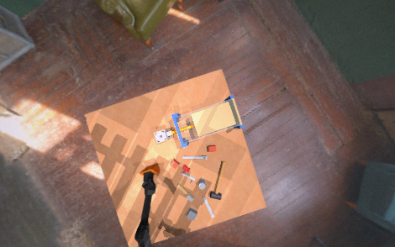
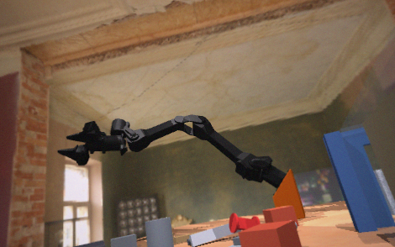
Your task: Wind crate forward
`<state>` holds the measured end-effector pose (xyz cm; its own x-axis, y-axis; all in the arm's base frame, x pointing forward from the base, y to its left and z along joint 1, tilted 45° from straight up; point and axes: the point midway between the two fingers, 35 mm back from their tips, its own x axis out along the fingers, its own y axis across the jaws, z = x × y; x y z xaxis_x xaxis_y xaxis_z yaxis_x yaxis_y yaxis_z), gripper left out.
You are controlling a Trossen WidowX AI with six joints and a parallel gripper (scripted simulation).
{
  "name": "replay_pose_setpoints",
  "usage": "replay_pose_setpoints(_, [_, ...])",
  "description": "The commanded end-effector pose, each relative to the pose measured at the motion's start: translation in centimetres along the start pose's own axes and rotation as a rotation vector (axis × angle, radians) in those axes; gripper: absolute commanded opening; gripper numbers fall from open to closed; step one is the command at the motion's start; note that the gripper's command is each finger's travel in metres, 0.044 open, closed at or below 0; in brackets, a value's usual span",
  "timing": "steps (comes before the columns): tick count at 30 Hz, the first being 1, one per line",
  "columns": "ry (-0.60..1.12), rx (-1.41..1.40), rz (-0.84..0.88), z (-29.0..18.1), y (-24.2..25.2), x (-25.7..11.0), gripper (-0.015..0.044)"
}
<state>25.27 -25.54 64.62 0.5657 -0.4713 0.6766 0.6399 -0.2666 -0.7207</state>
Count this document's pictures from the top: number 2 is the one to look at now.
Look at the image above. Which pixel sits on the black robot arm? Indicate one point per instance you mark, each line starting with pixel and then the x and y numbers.
pixel 248 166

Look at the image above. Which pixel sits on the black-headed hammer with wooden handle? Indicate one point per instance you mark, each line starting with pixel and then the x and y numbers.
pixel 99 243

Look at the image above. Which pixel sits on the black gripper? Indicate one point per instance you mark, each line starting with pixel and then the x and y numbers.
pixel 80 153

